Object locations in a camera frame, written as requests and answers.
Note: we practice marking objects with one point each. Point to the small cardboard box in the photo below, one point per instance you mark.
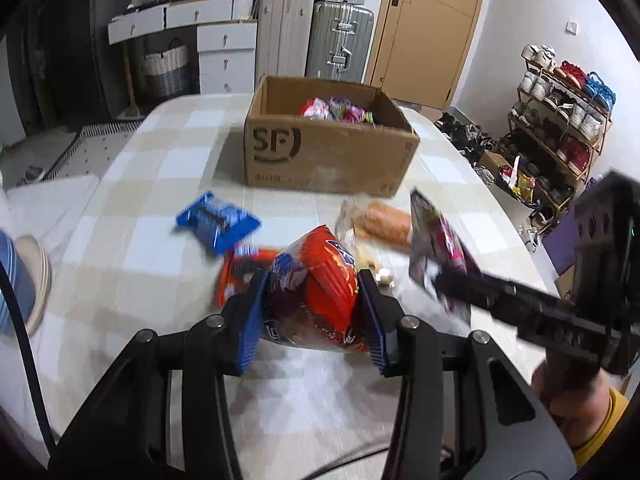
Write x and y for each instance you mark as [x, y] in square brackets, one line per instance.
[492, 165]

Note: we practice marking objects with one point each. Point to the person's right hand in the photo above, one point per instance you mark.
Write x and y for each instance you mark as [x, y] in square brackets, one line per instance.
[575, 422]

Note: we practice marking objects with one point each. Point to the white desk with drawers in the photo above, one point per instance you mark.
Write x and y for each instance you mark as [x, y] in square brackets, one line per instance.
[225, 55]

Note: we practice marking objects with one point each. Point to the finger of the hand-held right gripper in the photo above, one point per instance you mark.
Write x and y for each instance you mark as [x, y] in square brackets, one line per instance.
[525, 310]

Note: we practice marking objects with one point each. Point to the silver suitcase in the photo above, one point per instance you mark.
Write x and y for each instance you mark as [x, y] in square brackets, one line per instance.
[340, 40]

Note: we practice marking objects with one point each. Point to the person's right forearm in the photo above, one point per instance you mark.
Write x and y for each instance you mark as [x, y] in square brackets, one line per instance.
[607, 430]

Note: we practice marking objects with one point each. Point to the shoe rack with shoes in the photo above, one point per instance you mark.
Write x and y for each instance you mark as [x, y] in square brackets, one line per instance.
[565, 110]

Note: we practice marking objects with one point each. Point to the orange bread packet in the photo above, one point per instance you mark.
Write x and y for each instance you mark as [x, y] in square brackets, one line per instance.
[385, 220]

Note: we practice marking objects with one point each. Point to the blue biscuit packet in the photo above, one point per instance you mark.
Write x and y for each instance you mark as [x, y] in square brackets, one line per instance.
[217, 222]

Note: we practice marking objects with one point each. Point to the dotted floor rug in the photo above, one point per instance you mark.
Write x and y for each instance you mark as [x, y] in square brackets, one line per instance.
[95, 150]

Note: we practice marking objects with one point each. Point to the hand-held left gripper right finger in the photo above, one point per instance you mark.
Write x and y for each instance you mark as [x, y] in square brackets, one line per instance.
[372, 330]

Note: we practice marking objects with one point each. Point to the clear pastry packet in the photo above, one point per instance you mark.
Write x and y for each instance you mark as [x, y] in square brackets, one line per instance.
[371, 262]

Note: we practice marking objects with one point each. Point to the brown cardboard box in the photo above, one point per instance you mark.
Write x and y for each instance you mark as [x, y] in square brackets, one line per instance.
[325, 160]

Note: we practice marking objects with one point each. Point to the grey slipper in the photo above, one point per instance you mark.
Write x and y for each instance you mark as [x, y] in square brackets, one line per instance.
[35, 173]

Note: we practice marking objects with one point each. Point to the blue bowl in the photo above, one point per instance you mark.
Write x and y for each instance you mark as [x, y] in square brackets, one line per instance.
[15, 285]

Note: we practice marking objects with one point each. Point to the wooden shoe rack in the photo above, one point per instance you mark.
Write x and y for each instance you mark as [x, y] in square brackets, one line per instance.
[585, 160]

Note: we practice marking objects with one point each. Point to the wooden door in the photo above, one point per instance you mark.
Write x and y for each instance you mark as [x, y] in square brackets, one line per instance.
[430, 35]

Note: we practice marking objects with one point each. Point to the beige suitcase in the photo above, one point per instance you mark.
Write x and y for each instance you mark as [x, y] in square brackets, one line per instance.
[285, 35]

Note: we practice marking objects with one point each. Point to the red spicy strip packet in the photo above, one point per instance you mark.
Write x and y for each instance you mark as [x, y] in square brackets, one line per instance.
[235, 272]

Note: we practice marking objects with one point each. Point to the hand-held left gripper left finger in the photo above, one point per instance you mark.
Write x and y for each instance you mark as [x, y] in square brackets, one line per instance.
[252, 330]

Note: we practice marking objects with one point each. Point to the red snack bag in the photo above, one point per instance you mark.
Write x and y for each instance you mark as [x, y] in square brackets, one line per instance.
[320, 290]

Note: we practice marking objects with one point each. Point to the white light switch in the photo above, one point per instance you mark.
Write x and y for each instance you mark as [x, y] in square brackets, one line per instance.
[572, 26]

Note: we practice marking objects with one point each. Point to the beige plate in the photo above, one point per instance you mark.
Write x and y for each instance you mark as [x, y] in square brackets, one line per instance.
[42, 280]

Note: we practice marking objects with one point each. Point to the scattered pile of shoes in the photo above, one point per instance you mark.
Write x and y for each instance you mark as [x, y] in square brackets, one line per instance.
[470, 135]

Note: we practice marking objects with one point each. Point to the woven laundry basket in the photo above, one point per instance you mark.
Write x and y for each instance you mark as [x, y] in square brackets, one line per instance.
[167, 70]

